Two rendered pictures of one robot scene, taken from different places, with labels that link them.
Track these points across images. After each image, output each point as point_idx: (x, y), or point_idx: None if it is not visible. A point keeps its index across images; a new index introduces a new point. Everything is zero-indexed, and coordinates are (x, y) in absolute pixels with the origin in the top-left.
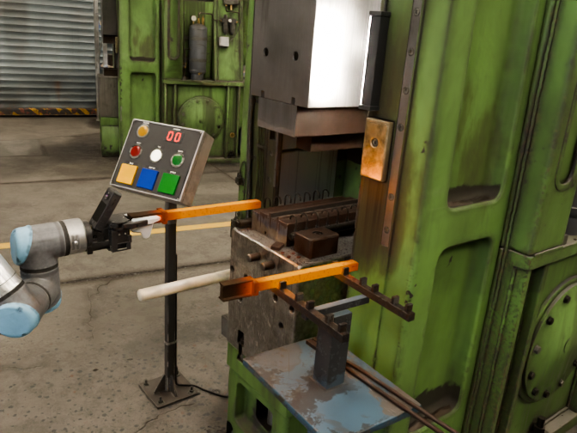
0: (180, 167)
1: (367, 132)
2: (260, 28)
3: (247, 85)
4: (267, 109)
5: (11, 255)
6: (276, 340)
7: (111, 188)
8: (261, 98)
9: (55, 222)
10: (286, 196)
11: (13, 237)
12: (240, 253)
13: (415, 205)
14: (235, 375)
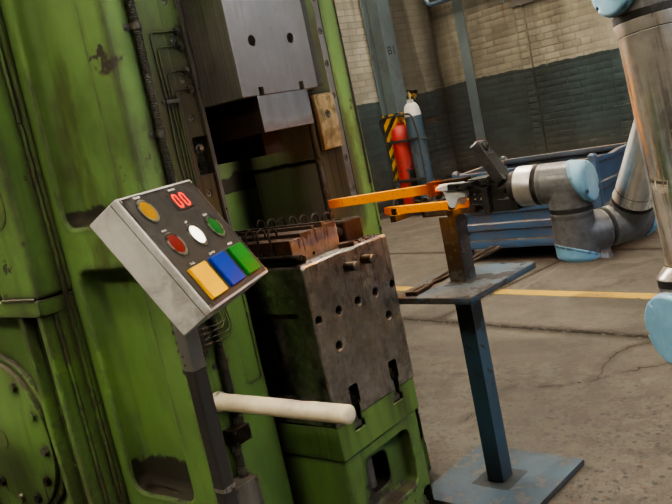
0: (227, 233)
1: (320, 107)
2: (235, 14)
3: (137, 117)
4: (273, 106)
5: (591, 195)
6: (389, 335)
7: (479, 140)
8: (261, 96)
9: (541, 164)
10: (246, 234)
11: (588, 168)
12: (324, 286)
13: (360, 154)
14: (357, 459)
